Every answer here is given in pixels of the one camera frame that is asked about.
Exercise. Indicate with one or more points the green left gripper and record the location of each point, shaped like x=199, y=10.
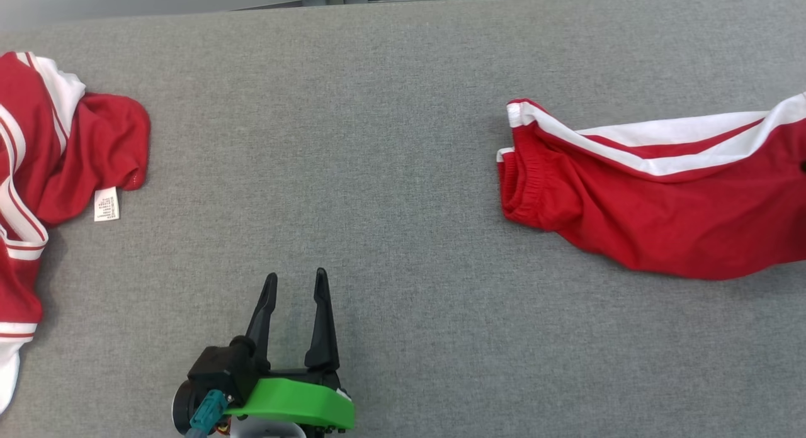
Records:
x=296, y=403

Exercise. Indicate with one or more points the red Bulls basketball jersey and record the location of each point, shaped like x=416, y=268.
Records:
x=63, y=155

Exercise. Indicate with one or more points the red shorts with white stripe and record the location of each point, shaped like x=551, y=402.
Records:
x=661, y=211

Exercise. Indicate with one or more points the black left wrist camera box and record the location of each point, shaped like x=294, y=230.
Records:
x=220, y=369

